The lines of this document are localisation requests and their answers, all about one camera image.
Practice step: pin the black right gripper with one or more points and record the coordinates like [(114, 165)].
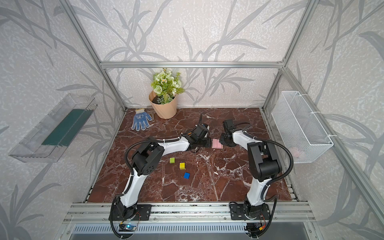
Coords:
[(225, 139)]

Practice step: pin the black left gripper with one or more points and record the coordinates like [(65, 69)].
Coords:
[(204, 142)]

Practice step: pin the long pink wood block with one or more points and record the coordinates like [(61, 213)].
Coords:
[(215, 144)]

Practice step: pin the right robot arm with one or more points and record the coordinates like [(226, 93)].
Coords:
[(265, 167)]

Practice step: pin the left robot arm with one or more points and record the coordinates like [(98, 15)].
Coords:
[(143, 157)]

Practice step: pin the blue wood block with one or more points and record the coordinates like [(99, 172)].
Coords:
[(187, 175)]

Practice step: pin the beige flower pot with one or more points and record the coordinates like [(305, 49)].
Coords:
[(166, 111)]

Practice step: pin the green white artificial flowers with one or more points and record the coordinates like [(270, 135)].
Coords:
[(166, 86)]

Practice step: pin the blue work glove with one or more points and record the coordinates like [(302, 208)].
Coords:
[(141, 120)]

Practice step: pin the pink object in basket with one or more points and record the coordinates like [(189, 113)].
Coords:
[(297, 153)]

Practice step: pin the left circuit board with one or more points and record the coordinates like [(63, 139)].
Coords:
[(129, 227)]

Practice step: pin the white wire mesh basket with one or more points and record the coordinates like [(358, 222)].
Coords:
[(300, 127)]

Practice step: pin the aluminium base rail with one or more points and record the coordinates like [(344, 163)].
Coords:
[(199, 212)]

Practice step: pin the clear plastic wall shelf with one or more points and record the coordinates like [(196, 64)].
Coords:
[(47, 142)]

